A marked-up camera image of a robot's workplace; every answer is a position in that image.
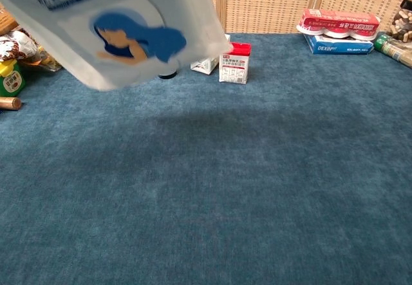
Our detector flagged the large white plastic package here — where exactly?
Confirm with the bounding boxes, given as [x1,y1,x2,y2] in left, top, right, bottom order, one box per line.
[0,0,233,92]

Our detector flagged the colourful patterned snack bag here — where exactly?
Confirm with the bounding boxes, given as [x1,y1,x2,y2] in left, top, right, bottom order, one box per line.
[22,29,62,73]

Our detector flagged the white and brown snack wrapper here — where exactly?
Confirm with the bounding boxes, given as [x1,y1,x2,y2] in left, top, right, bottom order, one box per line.
[0,30,40,63]

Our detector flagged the blue table cloth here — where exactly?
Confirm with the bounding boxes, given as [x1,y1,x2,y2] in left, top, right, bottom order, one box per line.
[0,32,412,285]

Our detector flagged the orange and white carton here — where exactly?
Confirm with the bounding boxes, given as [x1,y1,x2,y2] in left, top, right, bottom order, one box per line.
[189,33,232,75]

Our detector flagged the small red and white box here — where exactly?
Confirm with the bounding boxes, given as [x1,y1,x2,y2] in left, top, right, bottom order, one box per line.
[218,41,252,86]

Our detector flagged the bamboo folding screen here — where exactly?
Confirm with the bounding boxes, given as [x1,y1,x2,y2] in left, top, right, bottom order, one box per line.
[201,0,412,35]

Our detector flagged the blue and white Dexin box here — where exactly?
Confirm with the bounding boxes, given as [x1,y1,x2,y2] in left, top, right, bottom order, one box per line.
[303,33,375,55]

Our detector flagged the red pack of white cups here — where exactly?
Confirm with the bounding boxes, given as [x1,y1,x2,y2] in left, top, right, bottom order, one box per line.
[295,8,382,42]

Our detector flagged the copper coloured tube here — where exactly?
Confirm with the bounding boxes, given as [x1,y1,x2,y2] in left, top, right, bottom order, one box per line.
[0,96,23,112]

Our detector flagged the yellow lidded jar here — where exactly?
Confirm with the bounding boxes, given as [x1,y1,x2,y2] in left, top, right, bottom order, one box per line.
[0,57,27,98]

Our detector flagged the green capped spice bottle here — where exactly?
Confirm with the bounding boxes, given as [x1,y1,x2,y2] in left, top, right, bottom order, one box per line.
[373,33,412,69]

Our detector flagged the jar of mixed nuts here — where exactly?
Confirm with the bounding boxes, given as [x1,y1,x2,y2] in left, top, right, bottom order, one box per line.
[385,0,412,44]

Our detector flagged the long brown wooden box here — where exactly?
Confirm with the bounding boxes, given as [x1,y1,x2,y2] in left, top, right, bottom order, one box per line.
[0,4,19,37]

